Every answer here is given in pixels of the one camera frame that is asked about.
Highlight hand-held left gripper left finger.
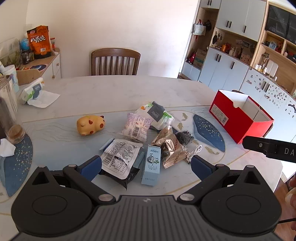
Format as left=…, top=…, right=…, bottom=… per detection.
left=30, top=155, right=116, bottom=205

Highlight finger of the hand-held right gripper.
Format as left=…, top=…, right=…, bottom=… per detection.
left=242, top=136, right=278, bottom=158

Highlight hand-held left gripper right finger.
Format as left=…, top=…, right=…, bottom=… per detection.
left=177, top=155, right=266, bottom=205

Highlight white charging cable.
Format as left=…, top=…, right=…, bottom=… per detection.
left=186, top=145, right=203, bottom=164

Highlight white printed snack packet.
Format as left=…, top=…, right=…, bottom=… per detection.
left=101, top=138, right=143, bottom=179

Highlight small dark crinkled packet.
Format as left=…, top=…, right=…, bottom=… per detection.
left=174, top=130, right=195, bottom=146

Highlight black snack packet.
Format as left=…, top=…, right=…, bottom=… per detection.
left=102, top=167, right=140, bottom=191

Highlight gold foil snack bag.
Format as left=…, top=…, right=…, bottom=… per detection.
left=151, top=125, right=188, bottom=169

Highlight yellow spotted pig toy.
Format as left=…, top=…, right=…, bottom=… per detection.
left=77, top=115, right=105, bottom=137

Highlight red cardboard box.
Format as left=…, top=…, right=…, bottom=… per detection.
left=209, top=90, right=274, bottom=144

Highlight light blue carton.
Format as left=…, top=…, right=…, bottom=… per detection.
left=141, top=144, right=162, bottom=186

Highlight pink white snack packet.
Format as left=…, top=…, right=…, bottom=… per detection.
left=120, top=112, right=153, bottom=142

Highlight white tissue pack grey label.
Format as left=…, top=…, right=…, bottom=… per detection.
left=135, top=101, right=175, bottom=130

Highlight white marble desktop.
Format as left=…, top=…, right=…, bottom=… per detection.
left=0, top=75, right=287, bottom=232

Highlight person's right hand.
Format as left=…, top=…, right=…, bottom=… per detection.
left=285, top=171, right=296, bottom=210

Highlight white rounded containers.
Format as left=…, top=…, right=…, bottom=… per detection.
left=269, top=62, right=279, bottom=77

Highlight white tissue sheet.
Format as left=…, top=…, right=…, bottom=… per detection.
left=26, top=90, right=61, bottom=108

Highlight glass dispenser jar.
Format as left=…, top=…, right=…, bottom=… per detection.
left=260, top=53, right=270, bottom=70

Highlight crumpled white tissue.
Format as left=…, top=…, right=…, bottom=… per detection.
left=0, top=138, right=16, bottom=157

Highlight kraft storage box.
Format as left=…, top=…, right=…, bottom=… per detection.
left=240, top=47, right=253, bottom=64

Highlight opened white tissue pack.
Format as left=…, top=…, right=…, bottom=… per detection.
left=20, top=77, right=45, bottom=105

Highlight printed cardboard carton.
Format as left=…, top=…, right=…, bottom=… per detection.
left=193, top=49, right=207, bottom=69

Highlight clear glass jar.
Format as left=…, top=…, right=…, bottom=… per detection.
left=0, top=75, right=26, bottom=144

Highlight white side cabinet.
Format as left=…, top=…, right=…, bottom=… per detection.
left=14, top=48, right=62, bottom=86

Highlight brown slatted wooden chair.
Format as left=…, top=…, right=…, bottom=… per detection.
left=91, top=48, right=141, bottom=76

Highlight small brown cardboard box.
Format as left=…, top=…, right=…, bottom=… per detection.
left=16, top=70, right=41, bottom=86

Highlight white printed tub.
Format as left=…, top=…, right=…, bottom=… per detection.
left=0, top=65, right=20, bottom=93

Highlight hanging pale tote bag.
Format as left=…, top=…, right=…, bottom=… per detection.
left=193, top=20, right=206, bottom=36

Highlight orange snack bag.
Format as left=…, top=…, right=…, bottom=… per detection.
left=26, top=25, right=52, bottom=59

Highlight thin black cable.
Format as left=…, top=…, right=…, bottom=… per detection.
left=278, top=217, right=296, bottom=225

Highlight white wooden wall cabinet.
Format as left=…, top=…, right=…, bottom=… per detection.
left=178, top=0, right=296, bottom=121

